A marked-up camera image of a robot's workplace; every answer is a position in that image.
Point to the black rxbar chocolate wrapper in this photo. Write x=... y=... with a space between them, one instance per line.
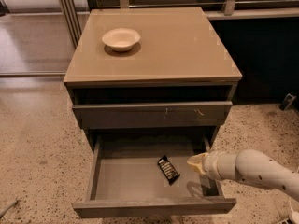
x=169 y=171

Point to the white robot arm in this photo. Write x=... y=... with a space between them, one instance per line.
x=249 y=167

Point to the grey floor bracket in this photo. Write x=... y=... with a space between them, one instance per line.
x=287 y=102

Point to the grey top drawer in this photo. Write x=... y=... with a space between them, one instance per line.
x=154 y=115

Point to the open grey middle drawer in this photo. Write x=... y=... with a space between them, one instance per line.
x=126 y=181

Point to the grey drawer cabinet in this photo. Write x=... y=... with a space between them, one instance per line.
x=178 y=59

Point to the white bowl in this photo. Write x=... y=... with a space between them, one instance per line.
x=121 y=39

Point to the grey rod on floor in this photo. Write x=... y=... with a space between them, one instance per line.
x=5 y=209

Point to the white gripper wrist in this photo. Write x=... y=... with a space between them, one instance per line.
x=209 y=165

